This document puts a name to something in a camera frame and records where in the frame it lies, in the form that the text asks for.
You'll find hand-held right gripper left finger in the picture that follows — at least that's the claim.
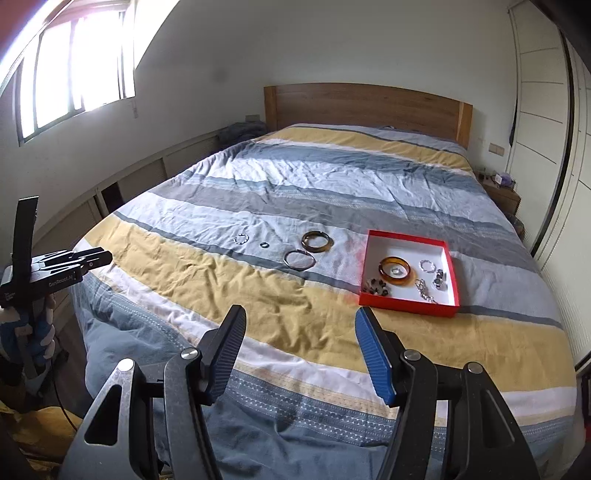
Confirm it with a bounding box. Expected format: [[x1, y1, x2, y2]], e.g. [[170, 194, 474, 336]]
[[55, 305, 247, 480]]

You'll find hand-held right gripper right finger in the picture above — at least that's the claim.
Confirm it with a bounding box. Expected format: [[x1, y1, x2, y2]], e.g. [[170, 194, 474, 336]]
[[355, 305, 541, 480]]

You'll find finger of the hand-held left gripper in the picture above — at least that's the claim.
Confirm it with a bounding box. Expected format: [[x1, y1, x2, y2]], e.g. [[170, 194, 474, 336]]
[[69, 251, 113, 275], [33, 248, 106, 266]]

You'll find red cardboard box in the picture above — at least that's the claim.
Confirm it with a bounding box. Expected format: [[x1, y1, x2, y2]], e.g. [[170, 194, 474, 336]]
[[359, 229, 461, 318]]

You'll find amber bangle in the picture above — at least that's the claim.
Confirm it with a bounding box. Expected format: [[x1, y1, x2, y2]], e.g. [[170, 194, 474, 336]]
[[379, 257, 413, 288]]

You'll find pearl necklace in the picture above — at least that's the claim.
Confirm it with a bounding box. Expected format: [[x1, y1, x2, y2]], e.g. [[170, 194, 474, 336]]
[[414, 278, 439, 305]]

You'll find person's left hand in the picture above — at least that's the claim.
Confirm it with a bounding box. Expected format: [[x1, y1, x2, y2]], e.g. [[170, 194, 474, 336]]
[[0, 295, 57, 370]]

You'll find striped duvet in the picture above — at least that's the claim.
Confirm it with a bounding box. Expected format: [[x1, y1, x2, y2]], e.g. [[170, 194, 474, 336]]
[[74, 122, 578, 480]]

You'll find thin silver bangle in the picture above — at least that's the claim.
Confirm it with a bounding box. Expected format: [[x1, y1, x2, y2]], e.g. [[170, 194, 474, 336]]
[[283, 248, 317, 270]]

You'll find dark brown bangle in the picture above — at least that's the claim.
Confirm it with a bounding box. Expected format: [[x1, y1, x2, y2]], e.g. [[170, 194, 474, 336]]
[[302, 230, 333, 254]]

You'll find yellow cloth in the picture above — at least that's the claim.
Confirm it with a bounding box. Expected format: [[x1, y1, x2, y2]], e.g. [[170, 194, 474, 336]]
[[0, 399, 95, 480]]

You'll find window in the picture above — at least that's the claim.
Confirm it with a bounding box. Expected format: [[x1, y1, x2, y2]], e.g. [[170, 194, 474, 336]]
[[14, 0, 138, 146]]

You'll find wooden nightstand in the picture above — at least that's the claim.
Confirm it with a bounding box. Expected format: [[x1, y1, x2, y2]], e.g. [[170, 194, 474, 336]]
[[478, 178, 525, 232]]

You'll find wooden headboard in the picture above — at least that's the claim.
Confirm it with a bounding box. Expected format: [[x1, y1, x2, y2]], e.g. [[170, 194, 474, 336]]
[[263, 83, 474, 149]]

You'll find white wardrobe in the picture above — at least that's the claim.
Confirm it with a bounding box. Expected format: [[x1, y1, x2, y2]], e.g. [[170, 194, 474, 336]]
[[505, 0, 591, 370]]

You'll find low wall cabinet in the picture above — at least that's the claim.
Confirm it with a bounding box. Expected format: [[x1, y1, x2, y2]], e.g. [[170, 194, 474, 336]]
[[28, 129, 222, 252]]

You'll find black cable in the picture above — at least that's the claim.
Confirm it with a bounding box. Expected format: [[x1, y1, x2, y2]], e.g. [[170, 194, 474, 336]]
[[48, 351, 86, 428]]

